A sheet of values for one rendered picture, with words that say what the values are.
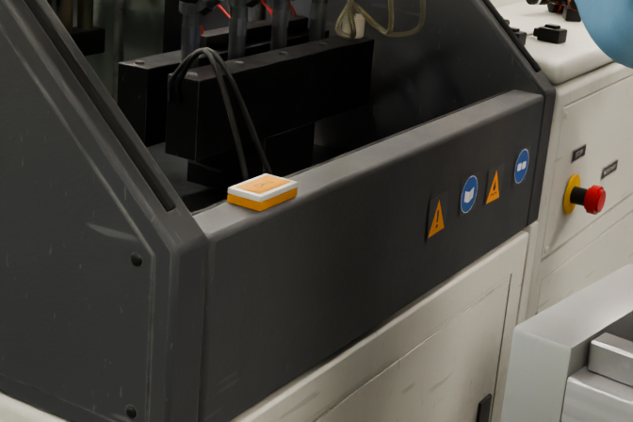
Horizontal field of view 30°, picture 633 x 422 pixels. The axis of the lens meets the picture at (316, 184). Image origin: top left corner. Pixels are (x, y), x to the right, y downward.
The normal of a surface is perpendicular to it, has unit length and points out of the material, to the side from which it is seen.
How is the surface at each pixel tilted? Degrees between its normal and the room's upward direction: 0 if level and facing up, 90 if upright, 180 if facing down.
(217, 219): 0
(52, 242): 90
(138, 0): 90
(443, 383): 90
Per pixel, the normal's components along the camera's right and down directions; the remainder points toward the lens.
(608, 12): -1.00, 0.06
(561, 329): 0.08, -0.95
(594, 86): 0.85, 0.22
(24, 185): -0.52, 0.22
